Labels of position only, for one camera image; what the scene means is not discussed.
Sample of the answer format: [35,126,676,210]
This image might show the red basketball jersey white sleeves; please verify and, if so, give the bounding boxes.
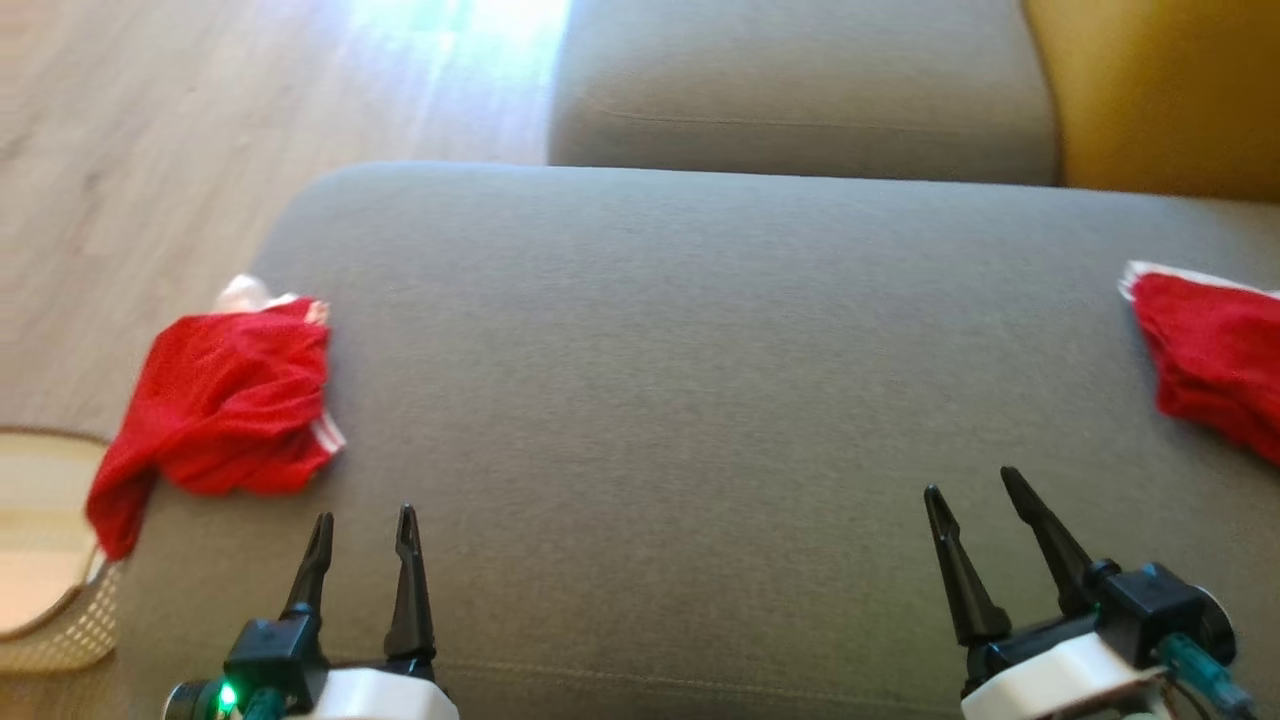
[85,275,348,561]

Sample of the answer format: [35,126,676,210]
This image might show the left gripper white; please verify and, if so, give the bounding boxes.
[283,504,461,720]

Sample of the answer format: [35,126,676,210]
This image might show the yellow cushion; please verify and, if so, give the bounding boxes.
[1022,0,1280,204]

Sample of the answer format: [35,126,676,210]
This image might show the right black cable teal plug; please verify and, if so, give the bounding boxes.
[1155,632,1261,720]

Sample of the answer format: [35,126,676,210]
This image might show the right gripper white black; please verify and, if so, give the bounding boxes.
[923,466,1166,720]

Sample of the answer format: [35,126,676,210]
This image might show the folded red garment white trim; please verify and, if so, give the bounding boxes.
[1118,260,1280,466]

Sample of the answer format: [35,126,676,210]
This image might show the grey sofa seat cushion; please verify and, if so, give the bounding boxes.
[115,162,1280,720]

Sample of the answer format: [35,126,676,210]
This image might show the wicker laundry basket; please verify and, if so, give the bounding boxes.
[0,428,121,673]

